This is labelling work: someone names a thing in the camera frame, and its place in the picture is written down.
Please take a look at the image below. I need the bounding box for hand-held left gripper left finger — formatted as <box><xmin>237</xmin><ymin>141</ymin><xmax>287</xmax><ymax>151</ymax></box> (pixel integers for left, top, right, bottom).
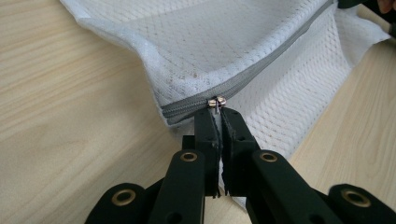
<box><xmin>181</xmin><ymin>107</ymin><xmax>223</xmax><ymax>199</ymax></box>

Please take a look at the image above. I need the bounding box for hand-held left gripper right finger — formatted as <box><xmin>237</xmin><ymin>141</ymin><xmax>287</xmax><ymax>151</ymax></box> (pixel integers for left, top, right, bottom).
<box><xmin>221</xmin><ymin>106</ymin><xmax>262</xmax><ymax>198</ymax></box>

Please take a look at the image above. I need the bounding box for white mesh laundry bag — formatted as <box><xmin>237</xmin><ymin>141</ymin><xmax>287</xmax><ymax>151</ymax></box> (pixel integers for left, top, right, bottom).
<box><xmin>59</xmin><ymin>0</ymin><xmax>392</xmax><ymax>210</ymax></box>

